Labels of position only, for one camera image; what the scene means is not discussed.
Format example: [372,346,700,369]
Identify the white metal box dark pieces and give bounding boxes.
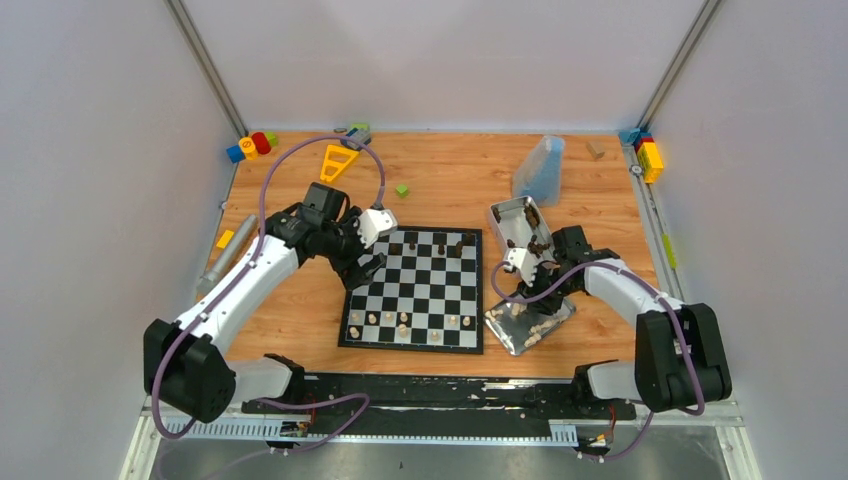
[488,196,553,259]

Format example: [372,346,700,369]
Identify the black white chessboard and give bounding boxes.
[337,226,485,355]

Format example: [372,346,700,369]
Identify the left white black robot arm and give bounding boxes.
[143,183,398,423]

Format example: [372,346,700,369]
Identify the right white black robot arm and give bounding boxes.
[504,226,732,418]

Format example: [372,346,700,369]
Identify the silver metal tray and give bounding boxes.
[484,299,577,356]

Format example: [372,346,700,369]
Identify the yellow triangular toy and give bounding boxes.
[319,145,360,184]

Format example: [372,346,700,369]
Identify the clear plastic container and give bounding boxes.
[511,135,566,207]

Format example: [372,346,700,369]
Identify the grey cylinder marker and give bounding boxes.
[196,214,258,297]

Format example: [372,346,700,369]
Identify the blue grey toy block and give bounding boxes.
[340,123,372,151]

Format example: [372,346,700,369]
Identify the small yellow block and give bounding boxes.
[215,229,235,249]

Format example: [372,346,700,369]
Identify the red cylinder block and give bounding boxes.
[251,131,272,156]

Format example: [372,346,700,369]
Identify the small wooden block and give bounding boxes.
[586,141,605,160]

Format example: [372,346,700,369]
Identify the yellow cylinder block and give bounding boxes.
[238,136,259,160]

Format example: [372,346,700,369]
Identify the blue cube block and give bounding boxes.
[226,144,246,164]

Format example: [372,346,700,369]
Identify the yellow lego brick stack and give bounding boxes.
[637,141,664,184]

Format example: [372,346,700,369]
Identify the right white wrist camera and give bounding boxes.
[503,247,538,286]

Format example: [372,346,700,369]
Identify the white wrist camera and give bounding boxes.
[503,247,538,286]
[357,208,398,249]

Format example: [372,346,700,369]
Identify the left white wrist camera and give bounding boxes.
[357,208,398,249]

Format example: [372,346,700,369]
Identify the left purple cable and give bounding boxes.
[150,135,389,465]

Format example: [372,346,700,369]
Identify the purple cable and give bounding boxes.
[490,259,707,463]
[150,135,389,465]

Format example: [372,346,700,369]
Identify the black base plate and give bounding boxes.
[240,372,639,439]

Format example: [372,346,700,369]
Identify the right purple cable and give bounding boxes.
[490,259,707,463]

